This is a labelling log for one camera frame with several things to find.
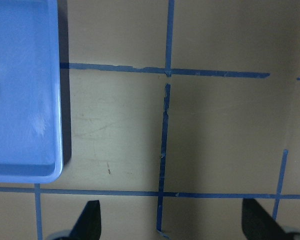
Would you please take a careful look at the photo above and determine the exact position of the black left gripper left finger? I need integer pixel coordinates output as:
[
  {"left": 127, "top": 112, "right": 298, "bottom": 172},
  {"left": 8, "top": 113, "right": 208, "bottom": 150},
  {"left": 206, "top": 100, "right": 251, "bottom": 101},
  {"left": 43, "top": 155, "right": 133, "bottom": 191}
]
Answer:
[{"left": 68, "top": 200, "right": 101, "bottom": 240}]

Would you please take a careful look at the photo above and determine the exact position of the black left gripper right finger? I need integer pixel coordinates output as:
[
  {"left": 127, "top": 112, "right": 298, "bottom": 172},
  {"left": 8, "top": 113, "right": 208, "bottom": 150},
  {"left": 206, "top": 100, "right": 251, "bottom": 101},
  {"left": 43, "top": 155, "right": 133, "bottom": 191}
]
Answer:
[{"left": 241, "top": 198, "right": 286, "bottom": 240}]

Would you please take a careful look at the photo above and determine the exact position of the blue plastic tray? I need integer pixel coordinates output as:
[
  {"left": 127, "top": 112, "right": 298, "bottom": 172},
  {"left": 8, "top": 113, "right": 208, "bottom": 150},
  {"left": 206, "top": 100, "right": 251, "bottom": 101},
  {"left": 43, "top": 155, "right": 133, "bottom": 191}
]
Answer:
[{"left": 0, "top": 0, "right": 63, "bottom": 184}]

